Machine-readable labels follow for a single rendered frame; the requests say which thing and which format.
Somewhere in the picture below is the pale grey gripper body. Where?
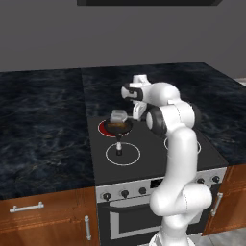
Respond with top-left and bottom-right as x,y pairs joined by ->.
109,109 -> 127,124

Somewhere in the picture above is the brown chicken piece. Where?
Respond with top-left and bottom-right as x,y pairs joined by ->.
110,121 -> 126,130

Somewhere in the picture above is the black frying pan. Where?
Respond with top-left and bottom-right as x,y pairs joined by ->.
105,118 -> 135,157

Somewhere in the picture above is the black and steel stove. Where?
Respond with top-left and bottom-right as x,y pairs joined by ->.
86,112 -> 230,246

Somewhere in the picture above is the black oven door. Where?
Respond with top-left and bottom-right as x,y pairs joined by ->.
96,194 -> 209,246

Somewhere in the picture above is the brown wooden drawer front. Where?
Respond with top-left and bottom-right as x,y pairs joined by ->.
224,162 -> 246,193
0,186 -> 97,234

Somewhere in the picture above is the brown wooden cupboard door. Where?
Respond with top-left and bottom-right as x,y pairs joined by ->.
202,186 -> 246,237
0,213 -> 100,246

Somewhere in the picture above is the dark oven door handle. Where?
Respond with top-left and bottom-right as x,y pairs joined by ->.
101,201 -> 154,213

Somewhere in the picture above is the silver cupboard door handle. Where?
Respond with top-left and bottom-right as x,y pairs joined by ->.
84,214 -> 92,241
210,191 -> 224,218

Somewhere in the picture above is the silver drawer handle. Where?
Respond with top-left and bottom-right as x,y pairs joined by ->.
9,201 -> 45,214

